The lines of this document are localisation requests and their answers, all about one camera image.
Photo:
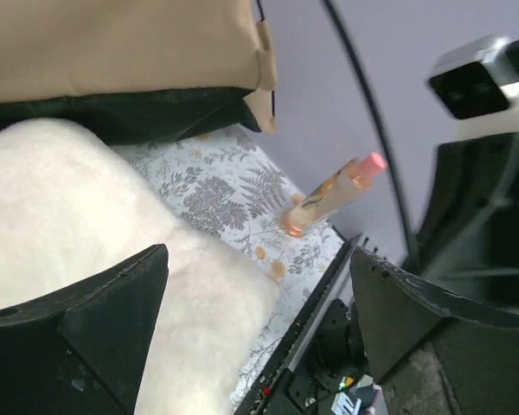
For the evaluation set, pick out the beige fabric pet tent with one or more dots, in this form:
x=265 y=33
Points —
x=137 y=71

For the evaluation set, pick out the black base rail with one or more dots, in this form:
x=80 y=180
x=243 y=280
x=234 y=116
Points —
x=285 y=386

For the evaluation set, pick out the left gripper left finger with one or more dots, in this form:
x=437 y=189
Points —
x=82 y=349

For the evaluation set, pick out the floral patterned table mat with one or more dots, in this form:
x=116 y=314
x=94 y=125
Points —
x=224 y=184

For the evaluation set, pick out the pink capped juice bottle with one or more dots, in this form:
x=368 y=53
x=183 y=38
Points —
x=349 y=183

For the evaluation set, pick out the black tent pole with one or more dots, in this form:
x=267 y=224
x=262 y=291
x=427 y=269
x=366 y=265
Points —
x=413 y=253

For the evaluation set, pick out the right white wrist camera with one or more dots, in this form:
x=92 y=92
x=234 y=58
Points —
x=478 y=85

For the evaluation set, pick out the cream fluffy pillow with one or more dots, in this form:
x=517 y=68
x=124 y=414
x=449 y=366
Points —
x=70 y=207

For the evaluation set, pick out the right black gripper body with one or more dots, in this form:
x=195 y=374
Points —
x=469 y=238

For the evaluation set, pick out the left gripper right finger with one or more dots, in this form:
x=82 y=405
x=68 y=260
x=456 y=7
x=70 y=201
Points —
x=431 y=350

